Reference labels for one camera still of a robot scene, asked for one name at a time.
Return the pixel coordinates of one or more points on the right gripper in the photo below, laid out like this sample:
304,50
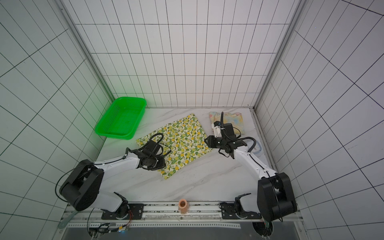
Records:
211,142

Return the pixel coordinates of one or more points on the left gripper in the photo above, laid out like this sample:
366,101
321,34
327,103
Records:
159,163

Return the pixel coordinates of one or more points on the pastel floral skirt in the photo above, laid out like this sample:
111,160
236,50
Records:
235,119

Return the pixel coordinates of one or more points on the green lemon print skirt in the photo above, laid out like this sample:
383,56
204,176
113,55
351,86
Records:
185,139

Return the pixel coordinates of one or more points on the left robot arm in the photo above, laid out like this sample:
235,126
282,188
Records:
83,187

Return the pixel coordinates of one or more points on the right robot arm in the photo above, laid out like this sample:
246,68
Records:
275,197

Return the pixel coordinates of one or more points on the blue rimmed container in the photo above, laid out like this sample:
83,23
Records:
258,150

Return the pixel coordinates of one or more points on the green plastic basket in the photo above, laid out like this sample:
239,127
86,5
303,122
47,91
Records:
122,118

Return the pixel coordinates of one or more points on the left electronics board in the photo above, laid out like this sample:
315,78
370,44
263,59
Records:
106,228

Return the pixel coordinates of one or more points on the electronics board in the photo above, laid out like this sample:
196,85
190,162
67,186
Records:
265,230
106,228

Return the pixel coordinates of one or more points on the right electronics board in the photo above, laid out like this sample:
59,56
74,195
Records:
265,230

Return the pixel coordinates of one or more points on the translucent green strip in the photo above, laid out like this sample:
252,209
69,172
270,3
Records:
62,225

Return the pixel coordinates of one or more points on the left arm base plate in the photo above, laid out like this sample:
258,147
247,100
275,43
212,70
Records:
132,211

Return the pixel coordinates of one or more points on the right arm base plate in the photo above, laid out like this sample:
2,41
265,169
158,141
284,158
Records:
230,211

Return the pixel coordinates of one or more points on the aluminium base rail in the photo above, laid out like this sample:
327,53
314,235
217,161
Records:
160,214

